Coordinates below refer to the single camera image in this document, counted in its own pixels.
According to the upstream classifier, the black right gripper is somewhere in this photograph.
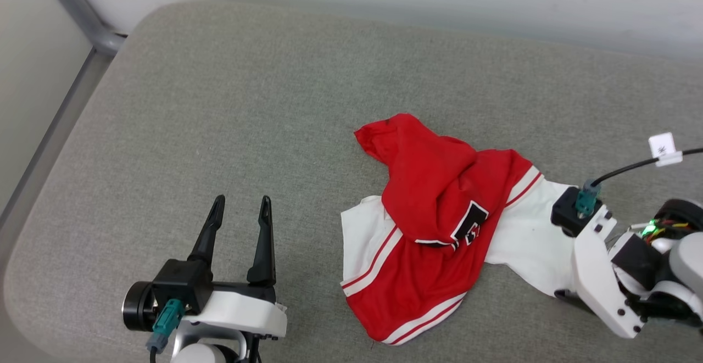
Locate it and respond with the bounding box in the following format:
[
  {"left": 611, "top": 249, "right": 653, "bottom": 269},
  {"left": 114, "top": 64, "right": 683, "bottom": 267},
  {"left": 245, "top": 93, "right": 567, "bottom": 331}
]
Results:
[{"left": 554, "top": 198, "right": 703, "bottom": 328}]

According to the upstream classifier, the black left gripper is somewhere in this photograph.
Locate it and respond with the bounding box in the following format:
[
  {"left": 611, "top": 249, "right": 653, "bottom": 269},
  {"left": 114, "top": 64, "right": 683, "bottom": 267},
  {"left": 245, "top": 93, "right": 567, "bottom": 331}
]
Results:
[{"left": 122, "top": 194, "right": 277, "bottom": 332}]

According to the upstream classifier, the red and white basketball jersey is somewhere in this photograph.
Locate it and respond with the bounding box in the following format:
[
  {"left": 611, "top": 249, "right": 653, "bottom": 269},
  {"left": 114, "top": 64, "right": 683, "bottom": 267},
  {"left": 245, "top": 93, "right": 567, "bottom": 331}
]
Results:
[{"left": 339, "top": 113, "right": 591, "bottom": 347}]

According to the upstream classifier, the grey fabric sofa cushion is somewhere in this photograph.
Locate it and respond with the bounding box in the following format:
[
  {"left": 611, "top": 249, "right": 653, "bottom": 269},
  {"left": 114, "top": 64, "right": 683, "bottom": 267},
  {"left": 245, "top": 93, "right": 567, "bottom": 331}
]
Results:
[{"left": 3, "top": 0, "right": 703, "bottom": 363}]

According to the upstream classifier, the right camera cable teal plug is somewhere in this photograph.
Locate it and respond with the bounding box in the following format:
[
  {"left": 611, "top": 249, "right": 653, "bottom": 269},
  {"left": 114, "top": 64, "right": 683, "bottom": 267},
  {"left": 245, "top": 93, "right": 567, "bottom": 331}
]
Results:
[{"left": 576, "top": 148, "right": 703, "bottom": 216}]

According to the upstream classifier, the camera cable teal plug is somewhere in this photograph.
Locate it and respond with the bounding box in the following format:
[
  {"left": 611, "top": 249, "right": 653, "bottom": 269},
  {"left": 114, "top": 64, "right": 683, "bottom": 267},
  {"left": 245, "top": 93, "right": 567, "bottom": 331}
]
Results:
[
  {"left": 145, "top": 299, "right": 186, "bottom": 363},
  {"left": 576, "top": 148, "right": 703, "bottom": 216}
]

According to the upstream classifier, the left camera cable teal plug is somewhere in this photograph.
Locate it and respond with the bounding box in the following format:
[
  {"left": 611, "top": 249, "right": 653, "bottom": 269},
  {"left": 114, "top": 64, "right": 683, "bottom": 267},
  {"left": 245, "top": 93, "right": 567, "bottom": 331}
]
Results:
[{"left": 145, "top": 299, "right": 186, "bottom": 363}]

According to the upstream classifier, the white cable label tag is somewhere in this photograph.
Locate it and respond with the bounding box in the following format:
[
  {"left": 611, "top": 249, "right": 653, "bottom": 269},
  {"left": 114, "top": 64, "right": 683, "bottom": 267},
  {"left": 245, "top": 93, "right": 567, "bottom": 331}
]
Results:
[{"left": 648, "top": 132, "right": 683, "bottom": 167}]

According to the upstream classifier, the grey metal tube frame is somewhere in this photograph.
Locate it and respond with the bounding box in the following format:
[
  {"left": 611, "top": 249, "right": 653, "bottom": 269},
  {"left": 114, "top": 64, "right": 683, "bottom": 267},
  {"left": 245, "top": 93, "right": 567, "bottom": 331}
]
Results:
[{"left": 0, "top": 0, "right": 128, "bottom": 232}]

